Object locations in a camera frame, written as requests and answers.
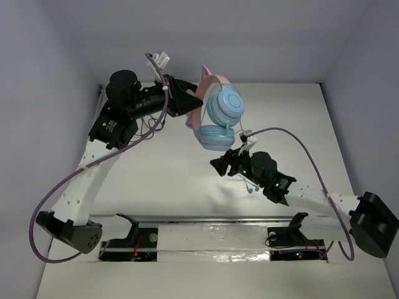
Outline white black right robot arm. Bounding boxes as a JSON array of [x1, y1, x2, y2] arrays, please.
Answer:
[[210, 150, 398, 259]]

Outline black headphone cable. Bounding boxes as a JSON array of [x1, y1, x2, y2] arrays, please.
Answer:
[[135, 113, 166, 138]]

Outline silver foil tape strip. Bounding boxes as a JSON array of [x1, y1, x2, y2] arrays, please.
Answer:
[[156, 224, 270, 263]]

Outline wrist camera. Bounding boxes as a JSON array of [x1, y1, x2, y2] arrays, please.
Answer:
[[238, 130, 257, 156], [146, 51, 170, 82]]

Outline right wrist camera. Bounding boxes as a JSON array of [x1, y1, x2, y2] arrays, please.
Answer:
[[238, 130, 257, 156]]

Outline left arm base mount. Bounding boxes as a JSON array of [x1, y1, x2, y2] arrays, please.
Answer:
[[98, 213, 158, 262]]

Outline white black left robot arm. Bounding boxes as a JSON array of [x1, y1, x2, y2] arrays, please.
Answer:
[[29, 70, 203, 254]]

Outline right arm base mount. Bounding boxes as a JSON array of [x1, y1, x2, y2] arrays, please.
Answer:
[[264, 212, 328, 262]]

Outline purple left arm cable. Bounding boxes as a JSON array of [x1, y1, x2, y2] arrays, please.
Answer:
[[28, 52, 171, 264]]

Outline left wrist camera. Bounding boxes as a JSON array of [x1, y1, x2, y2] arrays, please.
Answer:
[[146, 51, 170, 82]]

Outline pink blue cat-ear headphones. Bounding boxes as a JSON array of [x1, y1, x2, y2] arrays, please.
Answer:
[[185, 65, 245, 151]]

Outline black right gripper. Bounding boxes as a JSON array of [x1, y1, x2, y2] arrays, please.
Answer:
[[211, 145, 266, 189]]

